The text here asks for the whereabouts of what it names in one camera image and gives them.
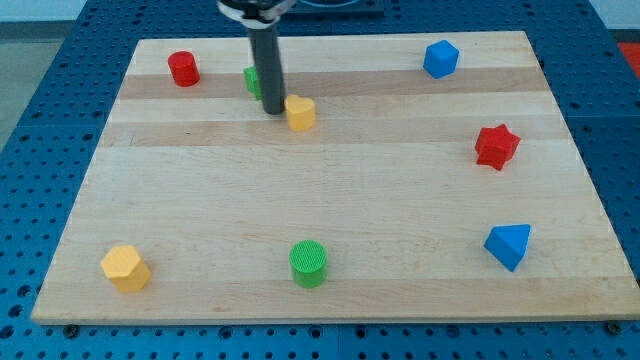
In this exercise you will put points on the yellow heart block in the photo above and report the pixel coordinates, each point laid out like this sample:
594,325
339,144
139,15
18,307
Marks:
300,112

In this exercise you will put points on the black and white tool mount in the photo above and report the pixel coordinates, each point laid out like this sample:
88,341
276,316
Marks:
255,11

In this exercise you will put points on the red cylinder block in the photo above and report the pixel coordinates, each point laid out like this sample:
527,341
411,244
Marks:
183,67

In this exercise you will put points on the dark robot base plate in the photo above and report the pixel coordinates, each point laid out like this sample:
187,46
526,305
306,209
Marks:
337,7

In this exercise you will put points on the green block behind rod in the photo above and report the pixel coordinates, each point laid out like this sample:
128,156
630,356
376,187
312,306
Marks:
252,82

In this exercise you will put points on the green cylinder block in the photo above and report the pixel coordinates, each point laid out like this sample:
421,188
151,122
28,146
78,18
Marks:
308,263

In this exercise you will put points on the red star block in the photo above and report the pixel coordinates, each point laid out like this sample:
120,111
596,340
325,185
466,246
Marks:
495,146

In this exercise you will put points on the blue triangular prism block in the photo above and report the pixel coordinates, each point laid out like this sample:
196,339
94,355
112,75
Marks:
508,244

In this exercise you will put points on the wooden board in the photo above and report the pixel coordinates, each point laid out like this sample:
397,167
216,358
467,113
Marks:
213,192

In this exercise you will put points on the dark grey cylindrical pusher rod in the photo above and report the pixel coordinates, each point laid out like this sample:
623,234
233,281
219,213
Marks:
267,61

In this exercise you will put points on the blue cube block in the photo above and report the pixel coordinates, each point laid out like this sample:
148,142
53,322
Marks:
441,59

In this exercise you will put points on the yellow hexagon block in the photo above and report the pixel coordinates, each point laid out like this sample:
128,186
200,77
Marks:
124,267

